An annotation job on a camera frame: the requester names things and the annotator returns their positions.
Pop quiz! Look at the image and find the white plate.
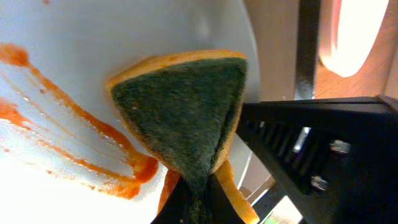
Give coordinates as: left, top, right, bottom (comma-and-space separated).
318, 0, 389, 78

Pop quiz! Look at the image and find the pale green plate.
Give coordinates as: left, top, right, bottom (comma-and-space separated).
1, 0, 259, 223

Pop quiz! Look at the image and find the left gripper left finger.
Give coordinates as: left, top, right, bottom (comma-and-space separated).
151, 177, 190, 224

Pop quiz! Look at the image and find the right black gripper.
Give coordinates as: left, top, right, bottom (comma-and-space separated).
237, 96, 397, 223

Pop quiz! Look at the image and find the yellow green scrub sponge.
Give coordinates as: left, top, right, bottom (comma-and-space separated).
106, 50, 259, 223

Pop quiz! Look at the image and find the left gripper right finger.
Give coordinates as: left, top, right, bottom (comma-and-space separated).
204, 174, 244, 224

